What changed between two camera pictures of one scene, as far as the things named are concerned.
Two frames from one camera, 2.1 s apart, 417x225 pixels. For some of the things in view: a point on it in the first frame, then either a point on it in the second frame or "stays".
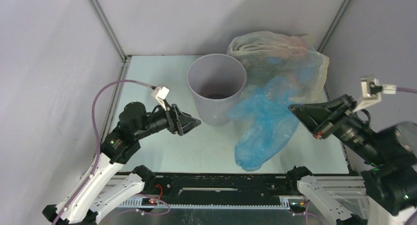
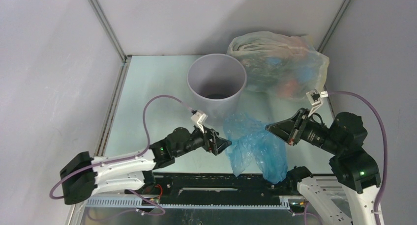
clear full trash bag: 294,60 stays
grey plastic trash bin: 217,81 stays
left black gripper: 179,122 -> 217,144
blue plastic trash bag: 267,121 -> 252,143
